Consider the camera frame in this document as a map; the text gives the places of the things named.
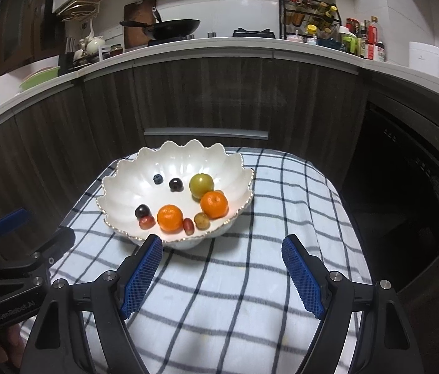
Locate black wire spice rack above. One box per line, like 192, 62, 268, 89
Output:
279, 0, 341, 41

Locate person's left hand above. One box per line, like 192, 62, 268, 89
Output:
0, 321, 25, 371

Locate black built-in dishwasher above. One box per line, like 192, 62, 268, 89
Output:
340, 103, 439, 293

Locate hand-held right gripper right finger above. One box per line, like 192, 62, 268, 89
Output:
282, 235, 422, 374

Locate wooden cutting board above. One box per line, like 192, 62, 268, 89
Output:
123, 0, 157, 49

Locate white cylindrical appliance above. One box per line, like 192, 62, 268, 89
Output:
409, 41, 439, 78

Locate orange mandarin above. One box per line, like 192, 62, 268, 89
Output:
157, 204, 184, 233
200, 190, 229, 219

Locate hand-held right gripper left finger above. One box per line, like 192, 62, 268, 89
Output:
19, 235, 164, 374

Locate cluster of sauce bottles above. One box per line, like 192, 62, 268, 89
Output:
338, 16, 387, 62

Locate black stove burner grate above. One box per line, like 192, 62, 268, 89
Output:
233, 28, 272, 38

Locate dark wooden door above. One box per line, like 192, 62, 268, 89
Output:
0, 0, 66, 80

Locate dark wood kitchen cabinets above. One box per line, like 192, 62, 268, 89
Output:
0, 56, 368, 223

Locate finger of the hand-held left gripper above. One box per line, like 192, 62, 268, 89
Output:
0, 227, 76, 308
0, 208, 31, 266

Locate yellow-green round fruit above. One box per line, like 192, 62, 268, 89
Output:
189, 173, 215, 199

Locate hanging wooden rack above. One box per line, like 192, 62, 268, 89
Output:
60, 0, 101, 22

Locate black and white checked cloth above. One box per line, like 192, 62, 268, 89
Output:
21, 146, 374, 374

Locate green plastic tray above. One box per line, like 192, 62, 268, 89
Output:
19, 66, 61, 91

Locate white scalloped ceramic bowl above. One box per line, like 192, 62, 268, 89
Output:
96, 139, 255, 250

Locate black wok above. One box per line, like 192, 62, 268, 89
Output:
120, 8, 201, 41

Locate white teapot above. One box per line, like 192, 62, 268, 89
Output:
83, 36, 106, 53

